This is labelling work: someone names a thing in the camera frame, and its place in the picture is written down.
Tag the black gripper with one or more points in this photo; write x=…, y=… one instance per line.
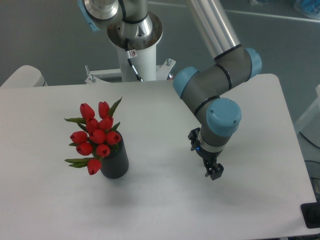
x=208, y=153

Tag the red tulip bouquet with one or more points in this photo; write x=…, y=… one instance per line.
x=97, y=139

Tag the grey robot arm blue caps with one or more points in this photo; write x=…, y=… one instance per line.
x=201, y=91

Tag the dark grey ribbed vase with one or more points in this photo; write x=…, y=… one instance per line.
x=116, y=164

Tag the white cabinet at right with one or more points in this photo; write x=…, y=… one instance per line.
x=307, y=116

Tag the black device at table edge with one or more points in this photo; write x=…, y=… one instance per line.
x=311, y=214

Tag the blue object top right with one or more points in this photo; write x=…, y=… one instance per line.
x=309, y=8

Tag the white chair back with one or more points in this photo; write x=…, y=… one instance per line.
x=25, y=77

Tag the white metal base frame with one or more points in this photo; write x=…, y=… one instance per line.
x=162, y=72

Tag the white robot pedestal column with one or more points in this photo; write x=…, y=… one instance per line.
x=136, y=45

